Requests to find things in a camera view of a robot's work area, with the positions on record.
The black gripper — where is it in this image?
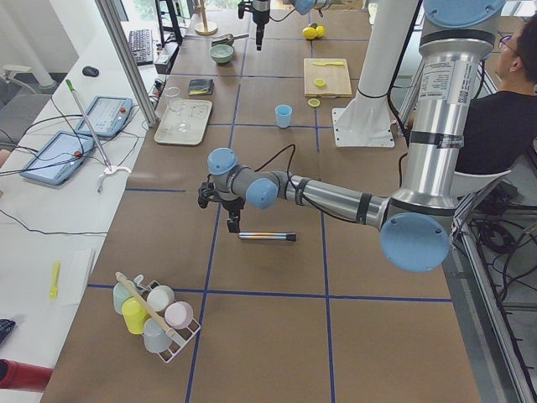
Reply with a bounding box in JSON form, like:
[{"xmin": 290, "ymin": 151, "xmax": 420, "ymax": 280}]
[{"xmin": 197, "ymin": 181, "xmax": 241, "ymax": 233}]

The light blue plastic cup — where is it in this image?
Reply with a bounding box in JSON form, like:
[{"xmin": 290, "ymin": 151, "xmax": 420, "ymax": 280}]
[{"xmin": 274, "ymin": 104, "xmax": 293, "ymax": 128}]

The white cup on rack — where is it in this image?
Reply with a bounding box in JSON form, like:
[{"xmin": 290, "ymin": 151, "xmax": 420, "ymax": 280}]
[{"xmin": 147, "ymin": 285, "xmax": 175, "ymax": 312}]

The pink cup on rack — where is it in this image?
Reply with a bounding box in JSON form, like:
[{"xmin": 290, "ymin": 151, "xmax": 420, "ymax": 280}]
[{"xmin": 164, "ymin": 301, "xmax": 194, "ymax": 329}]

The white cup rack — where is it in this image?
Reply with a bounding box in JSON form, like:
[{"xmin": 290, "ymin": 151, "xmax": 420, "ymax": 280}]
[{"xmin": 115, "ymin": 272, "xmax": 201, "ymax": 363}]

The green cup on rack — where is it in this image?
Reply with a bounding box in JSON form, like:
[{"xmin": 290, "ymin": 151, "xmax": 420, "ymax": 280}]
[{"xmin": 112, "ymin": 282, "xmax": 132, "ymax": 315}]

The yellow cup on rack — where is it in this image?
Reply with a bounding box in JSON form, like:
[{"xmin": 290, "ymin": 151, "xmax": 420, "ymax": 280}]
[{"xmin": 121, "ymin": 297, "xmax": 149, "ymax": 335}]

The grey cup on rack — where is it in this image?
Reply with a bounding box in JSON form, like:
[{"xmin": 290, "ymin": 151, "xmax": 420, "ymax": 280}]
[{"xmin": 143, "ymin": 318, "xmax": 172, "ymax": 353}]

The yellow whole lemon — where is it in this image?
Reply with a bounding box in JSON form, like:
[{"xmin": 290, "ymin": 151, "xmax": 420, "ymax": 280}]
[
  {"xmin": 315, "ymin": 25, "xmax": 326, "ymax": 38},
  {"xmin": 302, "ymin": 26, "xmax": 317, "ymax": 40}
]

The cream bear tray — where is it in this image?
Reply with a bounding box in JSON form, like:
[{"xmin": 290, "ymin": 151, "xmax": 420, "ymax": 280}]
[{"xmin": 154, "ymin": 100, "xmax": 212, "ymax": 146}]

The clear wine glass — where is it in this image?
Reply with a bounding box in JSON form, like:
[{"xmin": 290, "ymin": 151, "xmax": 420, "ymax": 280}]
[{"xmin": 164, "ymin": 86, "xmax": 190, "ymax": 133}]

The grey folded cloth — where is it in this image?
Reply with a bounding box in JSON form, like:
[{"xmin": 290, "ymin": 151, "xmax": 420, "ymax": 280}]
[{"xmin": 188, "ymin": 79, "xmax": 214, "ymax": 96}]

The green bowl with ice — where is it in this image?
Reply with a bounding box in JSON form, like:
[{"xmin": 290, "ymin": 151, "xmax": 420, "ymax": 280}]
[{"xmin": 209, "ymin": 44, "xmax": 235, "ymax": 65}]

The blue teach pendant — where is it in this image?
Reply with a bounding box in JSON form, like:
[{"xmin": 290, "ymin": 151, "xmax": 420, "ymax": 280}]
[
  {"xmin": 86, "ymin": 96, "xmax": 133, "ymax": 139},
  {"xmin": 20, "ymin": 131, "xmax": 95, "ymax": 186}
]

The bamboo cutting board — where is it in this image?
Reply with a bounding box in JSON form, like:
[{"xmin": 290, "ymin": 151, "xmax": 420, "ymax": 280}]
[{"xmin": 303, "ymin": 58, "xmax": 352, "ymax": 98}]

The metal ice scoop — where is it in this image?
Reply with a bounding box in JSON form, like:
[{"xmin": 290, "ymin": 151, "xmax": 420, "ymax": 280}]
[{"xmin": 211, "ymin": 34, "xmax": 249, "ymax": 46}]

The yellow plastic knife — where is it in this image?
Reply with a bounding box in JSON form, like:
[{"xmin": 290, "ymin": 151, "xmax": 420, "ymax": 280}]
[{"xmin": 311, "ymin": 60, "xmax": 346, "ymax": 66}]

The wooden mug tree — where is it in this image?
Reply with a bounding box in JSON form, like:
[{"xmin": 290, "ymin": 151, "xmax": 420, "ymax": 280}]
[{"xmin": 194, "ymin": 0, "xmax": 218, "ymax": 36}]

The black keyboard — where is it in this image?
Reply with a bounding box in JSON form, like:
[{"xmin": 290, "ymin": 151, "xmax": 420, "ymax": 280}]
[{"xmin": 128, "ymin": 29, "xmax": 154, "ymax": 65}]

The yellow small utensil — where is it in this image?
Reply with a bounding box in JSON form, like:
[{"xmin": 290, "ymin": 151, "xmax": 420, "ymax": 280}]
[{"xmin": 49, "ymin": 261, "xmax": 60, "ymax": 300}]

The black computer mouse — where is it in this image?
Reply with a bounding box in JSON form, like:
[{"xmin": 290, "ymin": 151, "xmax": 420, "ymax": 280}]
[{"xmin": 82, "ymin": 65, "xmax": 100, "ymax": 77}]

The white chair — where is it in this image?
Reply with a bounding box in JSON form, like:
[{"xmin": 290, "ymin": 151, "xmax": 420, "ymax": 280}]
[{"xmin": 450, "ymin": 170, "xmax": 511, "ymax": 197}]

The red bottle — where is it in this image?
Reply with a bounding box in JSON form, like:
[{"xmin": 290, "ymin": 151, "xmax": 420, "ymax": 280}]
[{"xmin": 1, "ymin": 359, "xmax": 54, "ymax": 392}]

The person in black shirt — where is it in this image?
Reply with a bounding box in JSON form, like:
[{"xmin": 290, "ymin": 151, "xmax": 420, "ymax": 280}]
[{"xmin": 456, "ymin": 16, "xmax": 536, "ymax": 175}]

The aluminium frame post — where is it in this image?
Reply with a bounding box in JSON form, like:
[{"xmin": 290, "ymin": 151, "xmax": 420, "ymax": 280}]
[{"xmin": 95, "ymin": 0, "xmax": 158, "ymax": 128}]

